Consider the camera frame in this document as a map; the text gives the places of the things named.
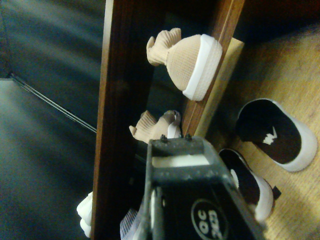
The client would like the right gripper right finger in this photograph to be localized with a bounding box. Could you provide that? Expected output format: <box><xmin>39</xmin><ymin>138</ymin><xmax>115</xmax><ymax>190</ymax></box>
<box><xmin>144</xmin><ymin>134</ymin><xmax>241</xmax><ymax>195</ymax></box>

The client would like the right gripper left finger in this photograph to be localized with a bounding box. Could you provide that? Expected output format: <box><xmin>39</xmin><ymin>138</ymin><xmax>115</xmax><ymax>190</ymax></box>
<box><xmin>139</xmin><ymin>186</ymin><xmax>168</xmax><ymax>240</ymax></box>

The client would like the black shoe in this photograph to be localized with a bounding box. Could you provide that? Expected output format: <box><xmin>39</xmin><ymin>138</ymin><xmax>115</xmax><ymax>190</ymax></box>
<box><xmin>234</xmin><ymin>97</ymin><xmax>319</xmax><ymax>173</ymax></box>
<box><xmin>218</xmin><ymin>148</ymin><xmax>281</xmax><ymax>224</ymax></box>

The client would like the beige shoe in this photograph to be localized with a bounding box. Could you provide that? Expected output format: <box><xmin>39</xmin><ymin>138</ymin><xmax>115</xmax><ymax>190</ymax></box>
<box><xmin>146</xmin><ymin>27</ymin><xmax>223</xmax><ymax>102</ymax></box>
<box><xmin>128</xmin><ymin>109</ymin><xmax>183</xmax><ymax>145</ymax></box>

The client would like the lilac shoe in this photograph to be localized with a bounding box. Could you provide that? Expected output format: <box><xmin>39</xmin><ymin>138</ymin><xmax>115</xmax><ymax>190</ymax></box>
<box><xmin>119</xmin><ymin>207</ymin><xmax>145</xmax><ymax>240</ymax></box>

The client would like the white shoe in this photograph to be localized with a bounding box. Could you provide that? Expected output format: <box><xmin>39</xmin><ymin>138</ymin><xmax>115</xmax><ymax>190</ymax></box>
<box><xmin>76</xmin><ymin>191</ymin><xmax>94</xmax><ymax>221</ymax></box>
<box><xmin>79</xmin><ymin>219</ymin><xmax>93</xmax><ymax>238</ymax></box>

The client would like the brown shoe rack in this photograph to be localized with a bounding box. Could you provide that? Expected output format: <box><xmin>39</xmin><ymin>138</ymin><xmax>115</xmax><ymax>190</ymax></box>
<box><xmin>91</xmin><ymin>0</ymin><xmax>246</xmax><ymax>240</ymax></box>

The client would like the curtain stand pole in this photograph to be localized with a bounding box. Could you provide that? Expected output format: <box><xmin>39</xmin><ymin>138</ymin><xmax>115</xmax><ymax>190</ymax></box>
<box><xmin>8</xmin><ymin>71</ymin><xmax>98</xmax><ymax>134</ymax></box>

